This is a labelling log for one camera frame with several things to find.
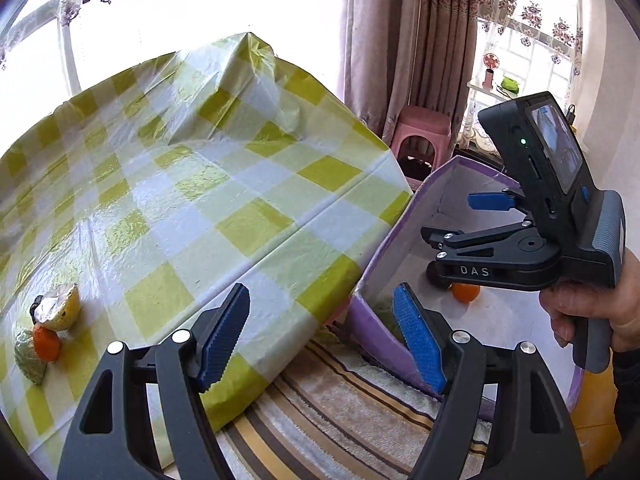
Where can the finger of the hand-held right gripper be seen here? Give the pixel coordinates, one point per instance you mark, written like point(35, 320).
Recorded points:
point(470, 237)
point(487, 201)

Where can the beige embroidered curtain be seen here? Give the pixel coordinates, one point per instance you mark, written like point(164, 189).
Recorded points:
point(365, 35)

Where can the person's right hand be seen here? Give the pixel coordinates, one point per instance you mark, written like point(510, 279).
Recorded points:
point(627, 305)

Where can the small mandarin orange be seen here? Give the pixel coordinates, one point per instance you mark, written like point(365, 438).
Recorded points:
point(465, 294)
point(46, 344)

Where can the brown embroidered curtain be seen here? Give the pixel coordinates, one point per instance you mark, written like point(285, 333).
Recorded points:
point(450, 35)

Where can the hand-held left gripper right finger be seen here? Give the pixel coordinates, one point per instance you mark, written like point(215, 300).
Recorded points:
point(415, 335)

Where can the yellow pear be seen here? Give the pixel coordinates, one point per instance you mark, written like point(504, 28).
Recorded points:
point(62, 307)

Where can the yellow seat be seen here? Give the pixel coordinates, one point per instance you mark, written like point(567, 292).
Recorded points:
point(595, 410)

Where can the black charger plug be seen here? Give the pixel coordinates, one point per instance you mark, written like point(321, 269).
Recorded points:
point(570, 112)

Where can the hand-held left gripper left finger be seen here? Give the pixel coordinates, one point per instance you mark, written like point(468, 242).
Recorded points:
point(225, 335)

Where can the small green object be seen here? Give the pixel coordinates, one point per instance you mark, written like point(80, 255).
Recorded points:
point(510, 84)

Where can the pink plastic stool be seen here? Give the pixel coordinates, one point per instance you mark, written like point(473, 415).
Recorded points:
point(425, 120)

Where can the small green guava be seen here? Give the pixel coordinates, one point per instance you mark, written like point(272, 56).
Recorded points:
point(27, 360)

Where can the striped towel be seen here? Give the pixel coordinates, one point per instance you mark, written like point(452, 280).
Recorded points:
point(325, 410)

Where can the yellow checked plastic tablecloth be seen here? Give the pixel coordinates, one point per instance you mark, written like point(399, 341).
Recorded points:
point(200, 185)

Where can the small pink fan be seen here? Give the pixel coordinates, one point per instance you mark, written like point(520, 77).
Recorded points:
point(489, 77)

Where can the purple cardboard box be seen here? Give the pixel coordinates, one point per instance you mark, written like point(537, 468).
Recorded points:
point(505, 325)

